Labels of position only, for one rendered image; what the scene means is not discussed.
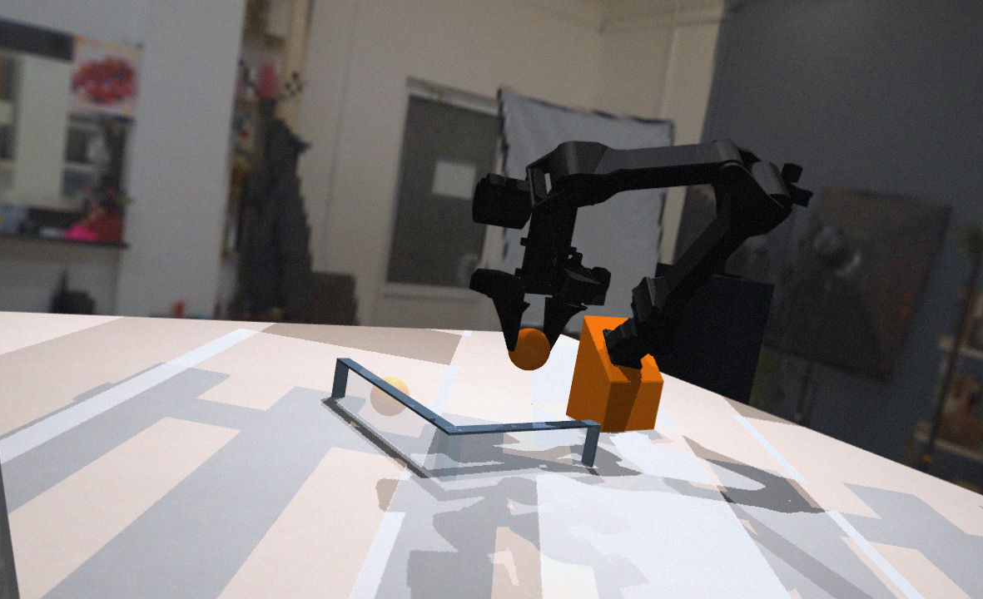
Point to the orange see-through ball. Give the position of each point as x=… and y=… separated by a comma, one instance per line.
x=397, y=383

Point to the clear low corner walls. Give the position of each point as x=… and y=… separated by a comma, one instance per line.
x=462, y=457

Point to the orange-brown ball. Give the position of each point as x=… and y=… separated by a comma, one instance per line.
x=532, y=350

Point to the clear blue l-shaped low wall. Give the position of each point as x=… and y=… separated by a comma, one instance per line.
x=448, y=427

